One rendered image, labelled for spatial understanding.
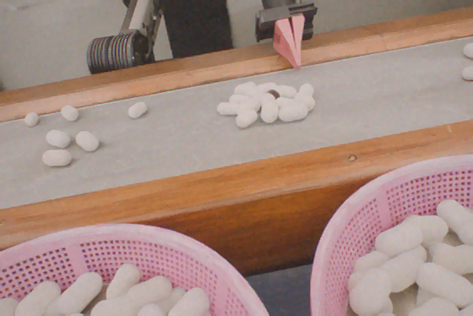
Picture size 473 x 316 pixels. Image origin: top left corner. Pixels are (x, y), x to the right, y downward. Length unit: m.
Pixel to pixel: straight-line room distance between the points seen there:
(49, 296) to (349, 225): 0.22
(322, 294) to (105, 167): 0.29
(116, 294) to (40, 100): 0.47
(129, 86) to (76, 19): 2.13
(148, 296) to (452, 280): 0.19
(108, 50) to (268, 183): 0.68
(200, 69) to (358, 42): 0.28
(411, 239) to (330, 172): 0.08
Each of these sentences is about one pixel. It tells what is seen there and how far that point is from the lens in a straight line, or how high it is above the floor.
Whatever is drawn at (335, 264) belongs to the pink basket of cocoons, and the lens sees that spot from 0.23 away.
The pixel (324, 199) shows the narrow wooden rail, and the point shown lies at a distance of 0.28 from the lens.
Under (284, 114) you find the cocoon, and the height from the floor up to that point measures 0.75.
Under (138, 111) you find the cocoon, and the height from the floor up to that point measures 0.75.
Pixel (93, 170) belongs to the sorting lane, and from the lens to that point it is 0.42.
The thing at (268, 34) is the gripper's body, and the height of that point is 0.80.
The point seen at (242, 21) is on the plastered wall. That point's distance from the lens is 2.53.
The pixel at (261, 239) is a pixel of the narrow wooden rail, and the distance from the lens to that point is 0.30.
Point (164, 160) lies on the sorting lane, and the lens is 0.39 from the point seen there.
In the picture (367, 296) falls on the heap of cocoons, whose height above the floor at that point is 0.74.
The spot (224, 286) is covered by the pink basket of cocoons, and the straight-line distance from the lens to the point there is 0.22.
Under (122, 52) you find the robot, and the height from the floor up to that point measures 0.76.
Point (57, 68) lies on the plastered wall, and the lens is 2.89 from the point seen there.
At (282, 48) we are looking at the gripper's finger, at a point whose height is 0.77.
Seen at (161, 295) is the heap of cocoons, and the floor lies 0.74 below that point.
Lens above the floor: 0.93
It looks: 32 degrees down
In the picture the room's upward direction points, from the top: 10 degrees counter-clockwise
